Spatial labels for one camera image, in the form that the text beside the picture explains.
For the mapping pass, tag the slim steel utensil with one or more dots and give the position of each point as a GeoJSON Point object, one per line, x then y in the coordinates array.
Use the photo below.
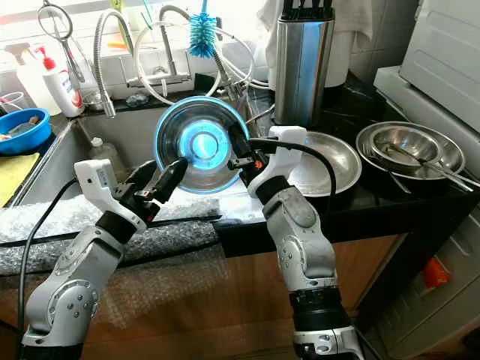
{"type": "Point", "coordinates": [259, 114]}

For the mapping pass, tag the steel knife block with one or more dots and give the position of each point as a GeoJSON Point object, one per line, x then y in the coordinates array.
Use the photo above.
{"type": "Point", "coordinates": [304, 71]}

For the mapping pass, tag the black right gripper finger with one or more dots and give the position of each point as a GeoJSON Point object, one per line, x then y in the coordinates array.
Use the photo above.
{"type": "Point", "coordinates": [238, 141]}

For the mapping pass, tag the white towel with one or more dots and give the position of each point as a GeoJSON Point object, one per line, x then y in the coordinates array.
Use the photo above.
{"type": "Point", "coordinates": [356, 22]}

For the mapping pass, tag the white soap dispenser bottle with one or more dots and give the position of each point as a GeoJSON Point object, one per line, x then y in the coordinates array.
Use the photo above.
{"type": "Point", "coordinates": [61, 94]}

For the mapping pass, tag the dark green sponge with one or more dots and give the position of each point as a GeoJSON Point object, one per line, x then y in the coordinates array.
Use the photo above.
{"type": "Point", "coordinates": [201, 84]}

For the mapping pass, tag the white water filter cylinder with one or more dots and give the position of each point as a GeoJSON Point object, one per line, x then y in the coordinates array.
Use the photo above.
{"type": "Point", "coordinates": [341, 67]}

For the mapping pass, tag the blue plastic basin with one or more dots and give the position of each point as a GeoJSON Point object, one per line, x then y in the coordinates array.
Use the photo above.
{"type": "Point", "coordinates": [15, 146]}

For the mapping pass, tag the yellow cloth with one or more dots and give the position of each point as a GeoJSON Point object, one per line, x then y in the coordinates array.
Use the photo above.
{"type": "Point", "coordinates": [15, 176]}

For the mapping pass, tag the chrome sink faucet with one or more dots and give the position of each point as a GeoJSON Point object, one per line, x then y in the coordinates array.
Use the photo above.
{"type": "Point", "coordinates": [157, 77]}

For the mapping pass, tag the white dish dryer appliance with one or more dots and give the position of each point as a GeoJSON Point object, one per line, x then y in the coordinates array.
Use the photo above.
{"type": "Point", "coordinates": [442, 52]}

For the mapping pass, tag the steel spoon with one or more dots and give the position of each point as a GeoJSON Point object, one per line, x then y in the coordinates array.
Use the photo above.
{"type": "Point", "coordinates": [420, 159]}

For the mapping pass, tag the white plastic tube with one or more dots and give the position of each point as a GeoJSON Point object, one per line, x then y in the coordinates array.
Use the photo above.
{"type": "Point", "coordinates": [169, 106]}

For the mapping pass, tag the blue bottle brush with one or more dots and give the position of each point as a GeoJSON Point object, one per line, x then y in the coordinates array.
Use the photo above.
{"type": "Point", "coordinates": [203, 34]}

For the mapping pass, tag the orange plastic object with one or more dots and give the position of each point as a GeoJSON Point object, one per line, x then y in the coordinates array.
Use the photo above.
{"type": "Point", "coordinates": [435, 274]}

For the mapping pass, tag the clear plastic cup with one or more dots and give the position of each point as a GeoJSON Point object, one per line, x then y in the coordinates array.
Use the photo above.
{"type": "Point", "coordinates": [13, 103]}

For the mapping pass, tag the white floor appliance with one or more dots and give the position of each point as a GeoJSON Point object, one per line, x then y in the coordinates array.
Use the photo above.
{"type": "Point", "coordinates": [435, 322]}

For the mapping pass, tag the small steel bowl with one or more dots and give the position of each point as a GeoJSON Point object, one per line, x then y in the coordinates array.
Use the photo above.
{"type": "Point", "coordinates": [94, 100]}

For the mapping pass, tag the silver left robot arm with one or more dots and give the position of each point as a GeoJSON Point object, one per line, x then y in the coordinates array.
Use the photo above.
{"type": "Point", "coordinates": [75, 292]}

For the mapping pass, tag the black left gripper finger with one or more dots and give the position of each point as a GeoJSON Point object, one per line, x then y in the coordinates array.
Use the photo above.
{"type": "Point", "coordinates": [172, 180]}
{"type": "Point", "coordinates": [141, 174]}

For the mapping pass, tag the translucent spray bottle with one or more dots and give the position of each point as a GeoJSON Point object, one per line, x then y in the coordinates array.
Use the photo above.
{"type": "Point", "coordinates": [26, 79]}

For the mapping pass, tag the stainless steel sink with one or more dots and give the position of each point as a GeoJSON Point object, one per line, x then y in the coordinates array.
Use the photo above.
{"type": "Point", "coordinates": [112, 135]}

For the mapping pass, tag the clear detergent bottle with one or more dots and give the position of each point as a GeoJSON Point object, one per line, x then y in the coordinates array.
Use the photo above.
{"type": "Point", "coordinates": [101, 157]}

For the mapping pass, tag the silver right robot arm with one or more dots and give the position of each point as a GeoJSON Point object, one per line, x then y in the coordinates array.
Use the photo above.
{"type": "Point", "coordinates": [304, 247]}

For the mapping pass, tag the chrome tap valve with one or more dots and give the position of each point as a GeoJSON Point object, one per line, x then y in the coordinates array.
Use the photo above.
{"type": "Point", "coordinates": [238, 90]}

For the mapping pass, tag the grey scouring pad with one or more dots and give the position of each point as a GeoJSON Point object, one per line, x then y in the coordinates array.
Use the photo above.
{"type": "Point", "coordinates": [137, 100]}

